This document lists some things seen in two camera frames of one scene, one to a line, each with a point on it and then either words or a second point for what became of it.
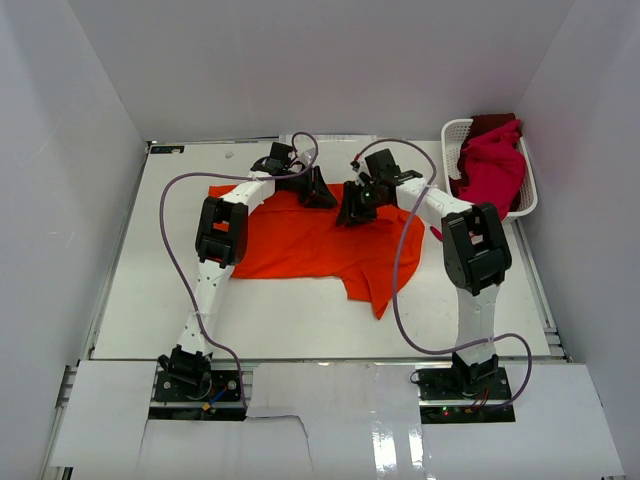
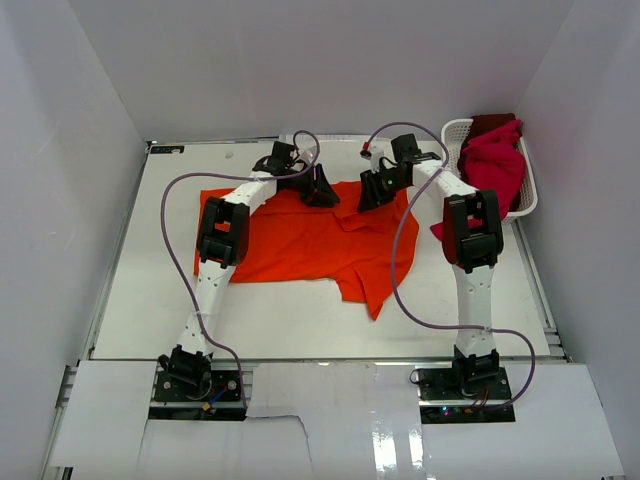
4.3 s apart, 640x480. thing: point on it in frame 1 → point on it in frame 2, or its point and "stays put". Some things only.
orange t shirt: (289, 239) stays put
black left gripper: (321, 197) stays put
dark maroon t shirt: (485, 123) stays put
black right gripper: (351, 212) → (371, 195)
